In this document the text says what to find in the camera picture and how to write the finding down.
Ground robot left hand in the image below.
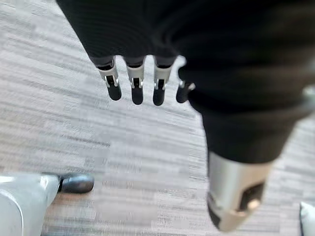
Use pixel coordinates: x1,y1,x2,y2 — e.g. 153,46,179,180
56,0,315,233

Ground light grey cushion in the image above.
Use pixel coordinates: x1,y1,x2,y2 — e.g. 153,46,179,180
299,202,315,236

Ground dark robot foot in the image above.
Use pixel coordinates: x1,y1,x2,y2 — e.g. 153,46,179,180
58,173,95,194

